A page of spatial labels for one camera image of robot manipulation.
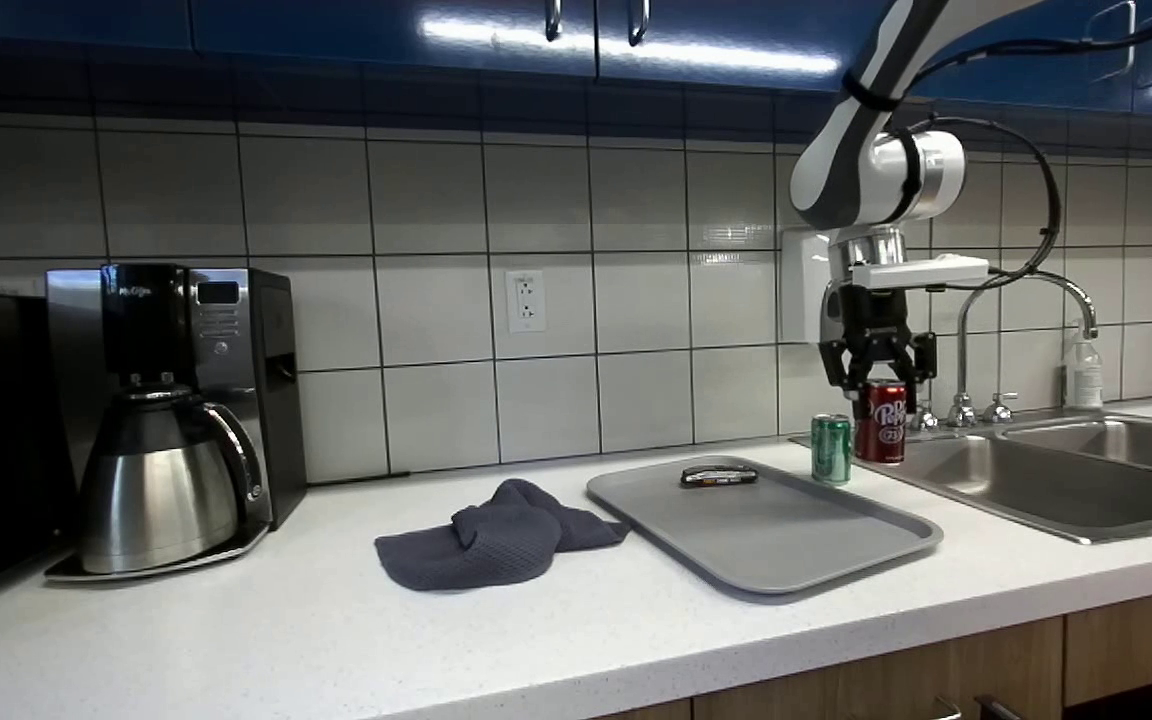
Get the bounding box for grey plastic tray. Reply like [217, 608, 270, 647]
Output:
[583, 457, 940, 605]

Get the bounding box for chrome gooseneck faucet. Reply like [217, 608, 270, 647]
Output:
[948, 274, 1098, 427]

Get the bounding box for clear soap bottle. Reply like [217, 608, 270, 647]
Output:
[1062, 334, 1102, 411]

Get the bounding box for white wall outlet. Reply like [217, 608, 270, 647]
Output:
[509, 269, 542, 334]

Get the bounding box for red soda can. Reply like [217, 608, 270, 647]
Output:
[865, 368, 907, 465]

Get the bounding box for steel coffee carafe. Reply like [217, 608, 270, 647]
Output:
[78, 392, 267, 577]

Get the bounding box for green soda can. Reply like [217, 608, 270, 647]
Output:
[813, 411, 852, 485]

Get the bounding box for white wall soap dispenser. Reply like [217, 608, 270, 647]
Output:
[780, 232, 833, 346]

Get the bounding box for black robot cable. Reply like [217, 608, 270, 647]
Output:
[867, 0, 1152, 301]

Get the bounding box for left faucet handle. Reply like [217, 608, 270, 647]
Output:
[907, 399, 940, 434]

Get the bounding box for wooden lower cabinets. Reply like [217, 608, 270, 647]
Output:
[613, 595, 1152, 720]

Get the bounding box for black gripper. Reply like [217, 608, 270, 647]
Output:
[818, 286, 935, 415]

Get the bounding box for black coffee maker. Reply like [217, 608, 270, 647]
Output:
[44, 263, 304, 583]

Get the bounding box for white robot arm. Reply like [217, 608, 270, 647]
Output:
[790, 0, 1037, 415]

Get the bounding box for blue upper cabinets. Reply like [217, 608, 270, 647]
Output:
[0, 0, 1152, 108]

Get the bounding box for dark blue cloth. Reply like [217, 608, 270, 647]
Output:
[377, 482, 628, 593]

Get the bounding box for small black flat object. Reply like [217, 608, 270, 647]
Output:
[680, 465, 759, 488]

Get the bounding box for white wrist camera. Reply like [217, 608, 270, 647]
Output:
[852, 254, 989, 291]

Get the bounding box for stainless double sink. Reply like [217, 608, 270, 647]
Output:
[885, 415, 1152, 544]

